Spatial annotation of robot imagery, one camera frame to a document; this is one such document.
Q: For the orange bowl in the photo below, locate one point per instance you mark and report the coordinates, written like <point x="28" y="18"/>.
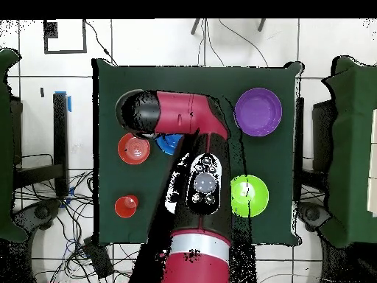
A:
<point x="134" y="151"/>

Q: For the black metal stand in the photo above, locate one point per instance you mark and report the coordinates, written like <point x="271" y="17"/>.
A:
<point x="299" y="147"/>
<point x="60" y="141"/>

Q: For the black floor box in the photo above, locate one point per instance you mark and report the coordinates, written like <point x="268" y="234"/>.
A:
<point x="98" y="256"/>

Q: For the orange cup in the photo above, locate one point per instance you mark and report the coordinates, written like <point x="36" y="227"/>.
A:
<point x="123" y="207"/>

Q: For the large light blue bowl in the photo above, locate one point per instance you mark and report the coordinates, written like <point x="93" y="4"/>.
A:
<point x="168" y="151"/>

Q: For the large purple bowl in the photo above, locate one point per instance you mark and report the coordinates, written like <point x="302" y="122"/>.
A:
<point x="258" y="112"/>

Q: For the large green bowl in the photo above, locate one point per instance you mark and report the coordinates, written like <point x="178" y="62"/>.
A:
<point x="256" y="197"/>

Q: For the black floor stand base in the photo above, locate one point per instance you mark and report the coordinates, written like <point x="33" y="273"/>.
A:
<point x="41" y="212"/>
<point x="312" y="213"/>

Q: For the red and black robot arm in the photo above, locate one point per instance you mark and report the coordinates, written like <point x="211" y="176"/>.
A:
<point x="182" y="112"/>

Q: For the dark green tablecloth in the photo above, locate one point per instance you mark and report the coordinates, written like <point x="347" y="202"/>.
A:
<point x="132" y="182"/>

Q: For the small black floor marker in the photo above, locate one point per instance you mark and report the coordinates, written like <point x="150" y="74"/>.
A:
<point x="42" y="92"/>

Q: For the black equipment box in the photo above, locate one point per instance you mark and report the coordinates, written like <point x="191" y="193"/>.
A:
<point x="17" y="132"/>
<point x="322" y="138"/>

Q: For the camera tripod legs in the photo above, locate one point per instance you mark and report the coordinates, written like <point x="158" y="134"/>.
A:
<point x="195" y="27"/>

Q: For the side table green cloth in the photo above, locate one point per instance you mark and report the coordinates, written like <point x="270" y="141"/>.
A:
<point x="6" y="147"/>
<point x="350" y="147"/>

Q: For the gray square floor frame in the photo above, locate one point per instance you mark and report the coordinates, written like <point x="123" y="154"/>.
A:
<point x="64" y="52"/>

